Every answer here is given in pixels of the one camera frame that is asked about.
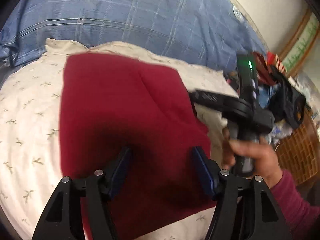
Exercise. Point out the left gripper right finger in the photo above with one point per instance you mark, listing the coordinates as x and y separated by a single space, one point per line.
208 172

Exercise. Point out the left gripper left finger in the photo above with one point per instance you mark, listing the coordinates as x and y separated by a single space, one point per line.
116 173

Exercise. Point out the dark red knit garment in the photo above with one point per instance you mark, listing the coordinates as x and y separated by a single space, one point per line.
110 103

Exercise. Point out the magenta right sleeve forearm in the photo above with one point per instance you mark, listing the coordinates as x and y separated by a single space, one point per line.
301 217

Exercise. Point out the person's right hand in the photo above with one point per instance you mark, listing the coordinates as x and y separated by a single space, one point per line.
265 159

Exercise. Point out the blue garment in pile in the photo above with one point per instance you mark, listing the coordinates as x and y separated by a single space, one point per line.
266 93

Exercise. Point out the black garment in pile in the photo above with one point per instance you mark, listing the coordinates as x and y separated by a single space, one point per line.
287 103

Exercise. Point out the red shiny plastic bag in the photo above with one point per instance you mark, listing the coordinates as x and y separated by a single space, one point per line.
264 67

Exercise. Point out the woven wicker basket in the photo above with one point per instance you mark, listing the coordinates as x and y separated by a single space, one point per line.
299 153

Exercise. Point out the blue plaid pillow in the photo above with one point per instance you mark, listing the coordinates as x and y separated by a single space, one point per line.
205 32

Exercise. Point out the cream leaf-print pillow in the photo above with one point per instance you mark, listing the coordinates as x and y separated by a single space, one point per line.
30 105

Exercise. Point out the framed wall picture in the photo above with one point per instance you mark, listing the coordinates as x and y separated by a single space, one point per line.
300 44

